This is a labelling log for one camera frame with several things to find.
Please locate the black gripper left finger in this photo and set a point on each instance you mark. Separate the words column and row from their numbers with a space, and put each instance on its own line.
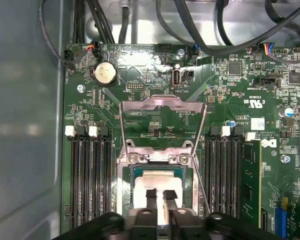
column 145, row 225

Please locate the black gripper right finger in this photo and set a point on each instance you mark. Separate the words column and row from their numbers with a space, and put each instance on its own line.
column 185, row 225

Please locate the silver CPU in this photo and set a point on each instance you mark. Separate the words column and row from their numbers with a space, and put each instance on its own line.
column 160, row 181

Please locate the metal socket cover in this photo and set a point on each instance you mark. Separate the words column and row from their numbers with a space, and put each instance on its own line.
column 132, row 106

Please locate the CPU socket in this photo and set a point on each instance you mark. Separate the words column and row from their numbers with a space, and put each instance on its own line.
column 123, row 192

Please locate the black RAM slot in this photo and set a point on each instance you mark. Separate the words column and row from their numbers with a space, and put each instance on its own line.
column 233, row 180
column 77, row 180
column 211, row 180
column 88, row 180
column 109, row 180
column 98, row 180
column 221, row 180

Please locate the green RAM stick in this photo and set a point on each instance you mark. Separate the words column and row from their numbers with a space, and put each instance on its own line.
column 251, row 175

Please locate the silver motherboard screw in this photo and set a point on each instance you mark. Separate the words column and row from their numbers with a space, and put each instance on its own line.
column 180, row 52
column 80, row 88
column 285, row 158

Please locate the white motherboard sticker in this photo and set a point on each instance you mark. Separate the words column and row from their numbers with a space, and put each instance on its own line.
column 257, row 123

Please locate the green motherboard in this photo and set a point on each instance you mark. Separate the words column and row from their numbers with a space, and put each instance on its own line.
column 240, row 100

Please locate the internal USB port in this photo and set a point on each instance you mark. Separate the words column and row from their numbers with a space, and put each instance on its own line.
column 176, row 77

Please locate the silver round capacitor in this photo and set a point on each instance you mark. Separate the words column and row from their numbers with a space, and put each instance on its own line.
column 287, row 112

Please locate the round coin battery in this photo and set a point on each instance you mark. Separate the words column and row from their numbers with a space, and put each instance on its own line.
column 105, row 73

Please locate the square black chip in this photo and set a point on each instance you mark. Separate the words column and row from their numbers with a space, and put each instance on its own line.
column 234, row 68
column 294, row 77

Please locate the black open PC case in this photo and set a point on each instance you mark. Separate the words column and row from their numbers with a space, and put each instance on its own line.
column 22, row 100

